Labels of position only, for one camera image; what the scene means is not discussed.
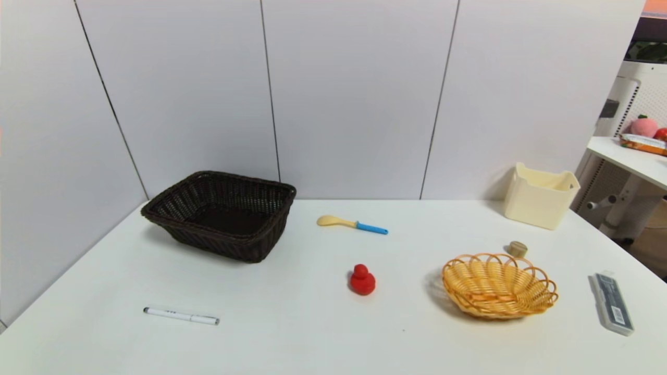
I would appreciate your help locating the small tan cylinder block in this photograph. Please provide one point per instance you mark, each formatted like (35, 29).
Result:
(518, 249)

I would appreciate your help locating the dark brown wicker basket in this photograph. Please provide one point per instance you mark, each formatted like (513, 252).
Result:
(219, 246)

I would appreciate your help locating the yellow wicker basket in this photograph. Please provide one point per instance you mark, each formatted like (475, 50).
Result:
(495, 294)

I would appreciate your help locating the red rubber duck toy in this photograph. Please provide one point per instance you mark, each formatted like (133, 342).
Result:
(362, 284)

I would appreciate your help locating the white marker pen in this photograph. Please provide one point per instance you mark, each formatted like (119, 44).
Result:
(177, 314)

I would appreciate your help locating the cream plastic storage bin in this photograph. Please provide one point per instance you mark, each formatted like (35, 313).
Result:
(536, 205)

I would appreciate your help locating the white side table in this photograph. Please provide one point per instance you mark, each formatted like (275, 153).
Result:
(635, 164)

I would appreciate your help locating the grey transparent lead case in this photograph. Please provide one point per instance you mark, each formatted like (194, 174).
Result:
(614, 307)

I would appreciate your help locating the orange snack packet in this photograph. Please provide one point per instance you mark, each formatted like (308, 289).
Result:
(643, 144)

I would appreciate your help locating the pink peach toy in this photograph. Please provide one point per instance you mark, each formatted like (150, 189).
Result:
(644, 127)

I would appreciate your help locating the red round toy fruit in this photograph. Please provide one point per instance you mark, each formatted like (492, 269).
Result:
(662, 134)

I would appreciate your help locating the white pegboard rack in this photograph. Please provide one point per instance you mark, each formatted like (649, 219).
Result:
(651, 88)

